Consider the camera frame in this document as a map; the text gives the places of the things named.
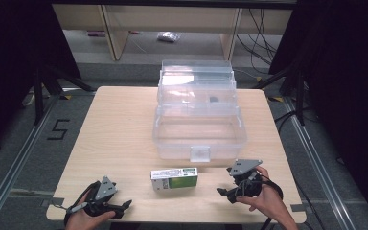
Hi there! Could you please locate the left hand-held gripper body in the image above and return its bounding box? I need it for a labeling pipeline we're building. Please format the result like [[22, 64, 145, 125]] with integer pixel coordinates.
[[83, 175, 126, 220]]

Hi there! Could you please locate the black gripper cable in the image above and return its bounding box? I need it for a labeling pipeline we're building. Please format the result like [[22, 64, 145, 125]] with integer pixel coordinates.
[[259, 174, 285, 230], [63, 180, 102, 227]]

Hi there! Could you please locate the metal floor rail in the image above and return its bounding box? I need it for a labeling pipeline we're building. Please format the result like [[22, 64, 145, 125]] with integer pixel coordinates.
[[0, 95, 62, 230], [283, 95, 357, 230]]

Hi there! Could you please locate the dark curtain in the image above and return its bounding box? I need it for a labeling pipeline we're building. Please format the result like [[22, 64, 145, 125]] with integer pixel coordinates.
[[0, 0, 81, 161], [267, 0, 368, 221]]

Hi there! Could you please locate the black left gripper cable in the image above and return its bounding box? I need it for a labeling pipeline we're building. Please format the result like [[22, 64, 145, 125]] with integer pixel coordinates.
[[63, 180, 102, 227]]

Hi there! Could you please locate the person's left hand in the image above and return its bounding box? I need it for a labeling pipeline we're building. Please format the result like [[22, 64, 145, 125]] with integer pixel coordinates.
[[64, 191, 117, 230]]

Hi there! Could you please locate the white floor object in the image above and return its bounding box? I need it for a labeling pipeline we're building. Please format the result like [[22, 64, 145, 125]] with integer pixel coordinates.
[[21, 90, 36, 107]]

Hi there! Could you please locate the wooden shelf unit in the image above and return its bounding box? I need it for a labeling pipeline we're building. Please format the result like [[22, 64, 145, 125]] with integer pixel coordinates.
[[52, 3, 293, 61]]

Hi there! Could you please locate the green and white carton box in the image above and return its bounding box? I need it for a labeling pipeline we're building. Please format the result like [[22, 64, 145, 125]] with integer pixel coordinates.
[[149, 167, 199, 193]]

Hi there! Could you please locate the black metal stand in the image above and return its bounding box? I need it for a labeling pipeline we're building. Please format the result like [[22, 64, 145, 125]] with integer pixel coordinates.
[[33, 65, 98, 127], [252, 67, 307, 127]]

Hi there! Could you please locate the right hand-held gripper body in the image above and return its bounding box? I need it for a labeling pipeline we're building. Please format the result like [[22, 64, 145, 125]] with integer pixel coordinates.
[[226, 158, 265, 198]]

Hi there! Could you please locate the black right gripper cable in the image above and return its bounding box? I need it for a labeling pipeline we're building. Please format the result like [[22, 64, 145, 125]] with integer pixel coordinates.
[[259, 174, 285, 230]]

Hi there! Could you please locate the clear plastic storage box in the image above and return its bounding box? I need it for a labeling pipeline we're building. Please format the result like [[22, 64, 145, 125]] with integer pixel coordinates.
[[152, 59, 249, 164]]

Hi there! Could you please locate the bundle of black cables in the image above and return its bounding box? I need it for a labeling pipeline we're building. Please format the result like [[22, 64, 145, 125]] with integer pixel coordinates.
[[235, 8, 280, 75]]

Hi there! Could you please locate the black floor cable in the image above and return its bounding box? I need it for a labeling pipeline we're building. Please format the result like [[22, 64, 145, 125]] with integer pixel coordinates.
[[273, 109, 299, 133]]

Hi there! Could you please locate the person's right hand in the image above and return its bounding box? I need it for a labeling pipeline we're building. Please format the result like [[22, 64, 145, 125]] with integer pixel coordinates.
[[235, 166, 289, 222]]

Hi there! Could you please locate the clear plastic bag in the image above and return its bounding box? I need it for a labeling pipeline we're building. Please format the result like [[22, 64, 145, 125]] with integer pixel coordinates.
[[156, 31, 182, 43]]

